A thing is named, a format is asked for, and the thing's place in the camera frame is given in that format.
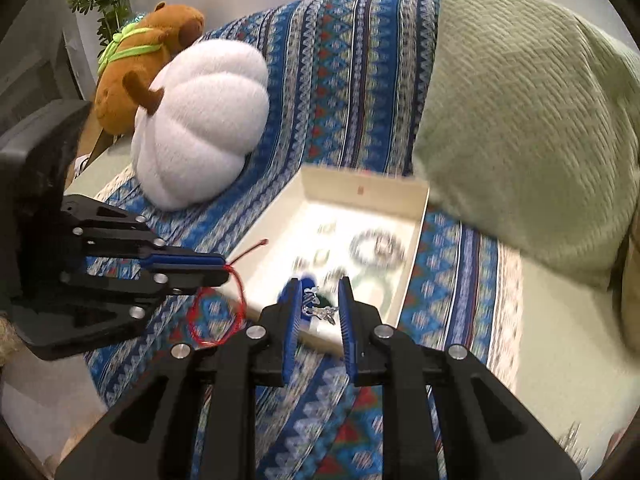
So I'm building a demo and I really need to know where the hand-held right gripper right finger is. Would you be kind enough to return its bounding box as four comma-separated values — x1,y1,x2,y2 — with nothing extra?
338,277,583,480

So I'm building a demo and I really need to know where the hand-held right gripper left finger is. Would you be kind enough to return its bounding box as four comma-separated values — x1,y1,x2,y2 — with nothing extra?
54,279,304,480

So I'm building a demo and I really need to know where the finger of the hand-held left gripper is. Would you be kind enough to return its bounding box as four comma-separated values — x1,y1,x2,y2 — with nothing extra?
9,266,230,362
59,194,228,268

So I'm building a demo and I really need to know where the silver ornate pendant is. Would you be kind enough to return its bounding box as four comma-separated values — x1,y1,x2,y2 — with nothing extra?
300,287,338,325

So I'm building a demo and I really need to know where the red string bracelet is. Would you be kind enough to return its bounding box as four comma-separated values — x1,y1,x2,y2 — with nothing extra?
187,240,269,347

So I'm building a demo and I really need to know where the pale green bead bracelet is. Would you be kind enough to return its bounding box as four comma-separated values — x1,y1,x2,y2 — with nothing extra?
350,267,401,306

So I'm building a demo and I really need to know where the clear crystal bead bracelet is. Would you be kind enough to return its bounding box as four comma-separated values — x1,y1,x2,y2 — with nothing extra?
350,227,406,266

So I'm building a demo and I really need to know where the cream box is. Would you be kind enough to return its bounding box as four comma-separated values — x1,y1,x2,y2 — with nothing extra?
220,165,432,358

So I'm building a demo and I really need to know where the brown capybara plush toy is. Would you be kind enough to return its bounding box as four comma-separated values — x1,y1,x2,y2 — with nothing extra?
94,2,206,136

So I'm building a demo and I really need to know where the white pumpkin plush pillow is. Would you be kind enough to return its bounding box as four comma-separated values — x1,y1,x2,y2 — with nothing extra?
131,39,271,212

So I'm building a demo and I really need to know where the blue patterned blanket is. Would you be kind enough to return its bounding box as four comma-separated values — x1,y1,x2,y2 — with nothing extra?
82,0,526,480

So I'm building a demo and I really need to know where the green textured pillow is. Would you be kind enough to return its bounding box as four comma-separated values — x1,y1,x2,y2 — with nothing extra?
412,0,640,291

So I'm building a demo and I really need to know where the beige sheep cushion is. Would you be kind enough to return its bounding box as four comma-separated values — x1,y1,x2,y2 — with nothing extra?
612,230,640,346

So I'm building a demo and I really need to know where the silver necklace pile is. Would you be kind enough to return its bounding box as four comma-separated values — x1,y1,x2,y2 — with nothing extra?
557,422,591,466

